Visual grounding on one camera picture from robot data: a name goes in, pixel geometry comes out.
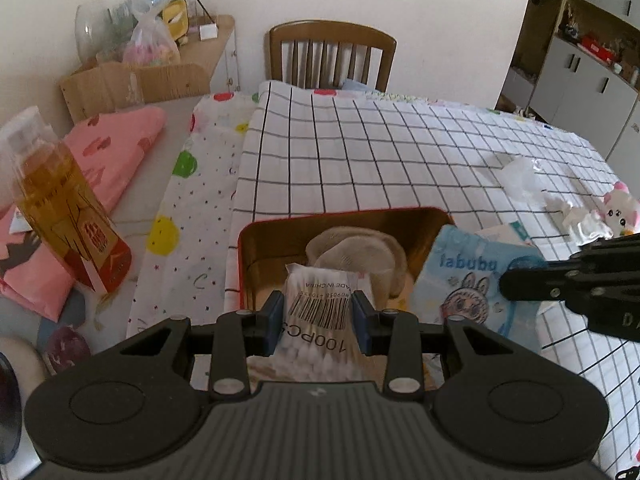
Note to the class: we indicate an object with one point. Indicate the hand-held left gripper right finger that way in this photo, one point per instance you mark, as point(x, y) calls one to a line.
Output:
point(361, 322)

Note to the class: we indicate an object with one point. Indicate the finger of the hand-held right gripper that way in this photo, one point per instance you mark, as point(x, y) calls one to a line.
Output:
point(535, 282)

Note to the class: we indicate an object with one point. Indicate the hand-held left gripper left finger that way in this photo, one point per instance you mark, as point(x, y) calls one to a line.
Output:
point(275, 321)

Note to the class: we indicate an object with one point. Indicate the cotton swab pack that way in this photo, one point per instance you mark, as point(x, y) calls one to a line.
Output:
point(320, 300)

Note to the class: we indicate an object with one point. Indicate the blue printed tissue packet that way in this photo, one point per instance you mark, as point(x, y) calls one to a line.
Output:
point(465, 285)

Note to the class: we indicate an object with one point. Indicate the beige round pad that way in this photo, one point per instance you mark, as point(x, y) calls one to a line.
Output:
point(350, 250)

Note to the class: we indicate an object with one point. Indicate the golden tin box red rim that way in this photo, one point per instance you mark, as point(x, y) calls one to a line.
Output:
point(280, 240)

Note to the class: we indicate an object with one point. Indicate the white pink plush toy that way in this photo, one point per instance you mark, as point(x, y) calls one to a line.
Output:
point(622, 207)

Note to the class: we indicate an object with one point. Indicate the clear crumpled plastic bag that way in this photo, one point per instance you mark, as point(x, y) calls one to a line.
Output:
point(517, 175)

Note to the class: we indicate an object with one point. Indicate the black white checked cloth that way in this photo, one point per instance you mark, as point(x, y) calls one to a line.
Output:
point(375, 160)

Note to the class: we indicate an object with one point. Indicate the dark purple packet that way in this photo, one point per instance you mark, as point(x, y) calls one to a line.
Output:
point(67, 349)

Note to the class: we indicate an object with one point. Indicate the light blue cloth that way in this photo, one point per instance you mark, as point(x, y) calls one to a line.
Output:
point(360, 86)

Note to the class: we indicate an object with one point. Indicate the pink printed cloth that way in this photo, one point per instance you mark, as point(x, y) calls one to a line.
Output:
point(125, 135)

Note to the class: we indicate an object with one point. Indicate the amber tea bottle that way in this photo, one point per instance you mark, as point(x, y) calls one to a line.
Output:
point(60, 200)

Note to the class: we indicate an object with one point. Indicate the white round object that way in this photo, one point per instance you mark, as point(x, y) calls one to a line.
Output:
point(22, 360)

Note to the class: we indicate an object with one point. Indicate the wooden side cabinet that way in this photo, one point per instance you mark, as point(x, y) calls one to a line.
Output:
point(220, 55)

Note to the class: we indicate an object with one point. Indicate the white blue tube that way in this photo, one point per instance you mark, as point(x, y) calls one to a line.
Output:
point(20, 221)

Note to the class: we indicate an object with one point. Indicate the cardboard box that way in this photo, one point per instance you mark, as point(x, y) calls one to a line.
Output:
point(110, 87)

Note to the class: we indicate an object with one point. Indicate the wooden chair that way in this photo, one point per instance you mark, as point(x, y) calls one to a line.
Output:
point(330, 35)

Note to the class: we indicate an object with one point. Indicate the small white box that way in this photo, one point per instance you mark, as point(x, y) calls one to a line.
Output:
point(208, 32)

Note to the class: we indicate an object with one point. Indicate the plastic bag with pink contents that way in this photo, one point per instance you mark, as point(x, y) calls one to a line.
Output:
point(150, 42)

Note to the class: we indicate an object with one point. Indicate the yellow tissue box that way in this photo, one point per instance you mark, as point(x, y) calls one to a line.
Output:
point(176, 20)

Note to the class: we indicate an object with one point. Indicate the clear glass jar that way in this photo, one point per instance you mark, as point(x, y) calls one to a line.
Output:
point(100, 25)

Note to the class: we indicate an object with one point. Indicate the grey wooden wall cabinet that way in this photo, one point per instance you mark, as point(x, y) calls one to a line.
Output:
point(575, 85)

